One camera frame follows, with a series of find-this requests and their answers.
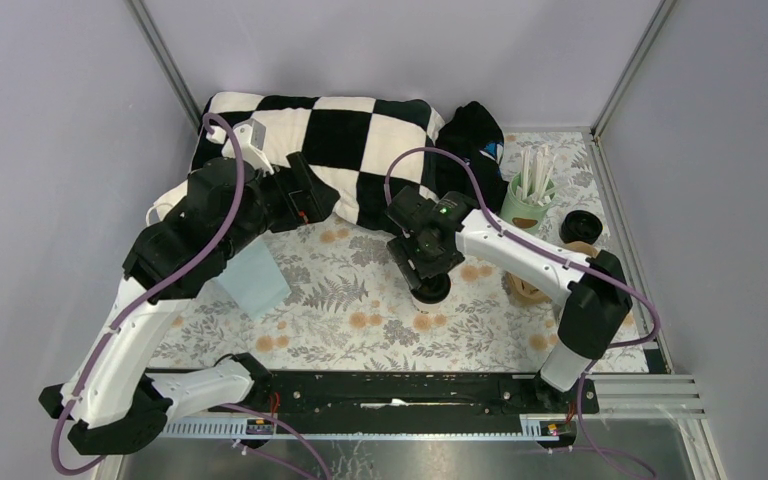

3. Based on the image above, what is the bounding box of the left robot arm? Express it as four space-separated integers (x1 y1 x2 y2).
39 153 339 456

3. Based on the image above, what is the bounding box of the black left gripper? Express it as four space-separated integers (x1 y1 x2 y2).
221 151 341 261

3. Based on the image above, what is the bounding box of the floral table mat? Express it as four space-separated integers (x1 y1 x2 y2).
152 131 650 376

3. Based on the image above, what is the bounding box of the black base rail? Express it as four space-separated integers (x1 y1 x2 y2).
241 370 576 436

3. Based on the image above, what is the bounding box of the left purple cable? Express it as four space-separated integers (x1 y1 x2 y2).
50 112 332 480

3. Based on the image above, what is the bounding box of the white paper bag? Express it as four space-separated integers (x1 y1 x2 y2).
145 181 187 226

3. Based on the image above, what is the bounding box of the stack of black lids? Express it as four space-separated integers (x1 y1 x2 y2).
559 210 603 245

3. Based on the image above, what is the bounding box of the black cloth bundle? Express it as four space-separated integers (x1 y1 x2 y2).
435 101 509 214

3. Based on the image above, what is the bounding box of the green straw holder cup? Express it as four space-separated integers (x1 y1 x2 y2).
499 174 555 234

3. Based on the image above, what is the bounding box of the black white checkered pillow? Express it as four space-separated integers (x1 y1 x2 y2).
204 91 444 235

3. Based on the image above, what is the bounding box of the light blue napkin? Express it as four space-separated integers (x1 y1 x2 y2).
216 239 291 320

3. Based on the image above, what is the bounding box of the brown cardboard cup carrier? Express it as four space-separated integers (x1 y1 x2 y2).
505 241 600 306

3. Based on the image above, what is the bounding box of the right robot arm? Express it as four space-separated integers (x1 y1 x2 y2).
386 188 632 412

